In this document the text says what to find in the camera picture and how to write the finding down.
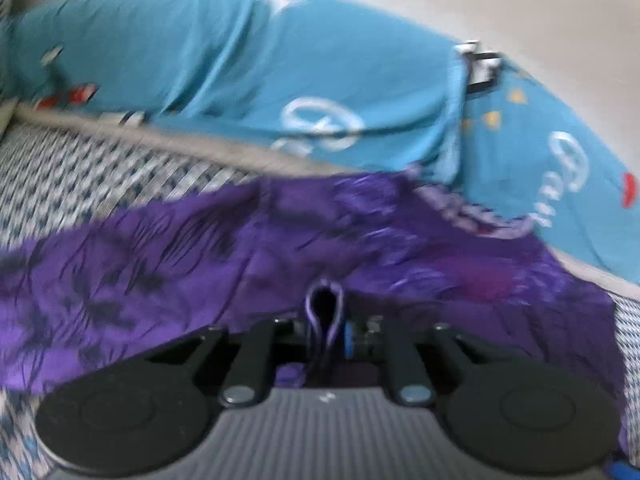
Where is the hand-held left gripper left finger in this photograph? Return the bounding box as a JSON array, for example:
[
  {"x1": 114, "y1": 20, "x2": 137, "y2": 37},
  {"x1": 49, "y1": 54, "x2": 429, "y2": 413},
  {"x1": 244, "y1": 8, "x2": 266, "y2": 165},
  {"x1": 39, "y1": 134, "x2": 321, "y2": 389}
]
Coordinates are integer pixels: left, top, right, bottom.
[{"x1": 144, "y1": 317, "x2": 312, "y2": 408}]

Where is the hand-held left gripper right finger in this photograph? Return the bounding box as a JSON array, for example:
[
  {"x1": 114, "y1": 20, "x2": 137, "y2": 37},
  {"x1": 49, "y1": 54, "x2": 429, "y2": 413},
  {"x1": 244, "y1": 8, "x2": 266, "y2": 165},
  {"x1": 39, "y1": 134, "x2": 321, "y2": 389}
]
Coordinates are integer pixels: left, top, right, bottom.
[{"x1": 341, "y1": 315, "x2": 504, "y2": 408}]

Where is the purple floral garment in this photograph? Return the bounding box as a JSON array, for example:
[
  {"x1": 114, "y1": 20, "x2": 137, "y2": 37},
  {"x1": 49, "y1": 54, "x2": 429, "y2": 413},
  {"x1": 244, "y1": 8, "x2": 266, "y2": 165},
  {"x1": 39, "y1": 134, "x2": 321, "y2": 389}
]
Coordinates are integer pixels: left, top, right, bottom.
[{"x1": 0, "y1": 170, "x2": 631, "y2": 451}]

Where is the houndstooth patterned mattress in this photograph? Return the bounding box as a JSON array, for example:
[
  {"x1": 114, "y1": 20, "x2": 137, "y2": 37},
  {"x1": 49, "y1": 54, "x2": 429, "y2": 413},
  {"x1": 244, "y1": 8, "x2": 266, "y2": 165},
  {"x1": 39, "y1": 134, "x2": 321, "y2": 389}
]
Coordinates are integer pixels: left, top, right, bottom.
[{"x1": 0, "y1": 102, "x2": 640, "y2": 480}]

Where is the blue printed bed bumper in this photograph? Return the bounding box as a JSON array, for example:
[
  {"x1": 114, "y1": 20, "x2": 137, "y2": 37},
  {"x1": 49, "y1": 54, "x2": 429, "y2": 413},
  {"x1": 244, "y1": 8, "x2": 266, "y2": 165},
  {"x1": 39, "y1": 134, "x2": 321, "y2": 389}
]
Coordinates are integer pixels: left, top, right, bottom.
[{"x1": 0, "y1": 0, "x2": 640, "y2": 286}]

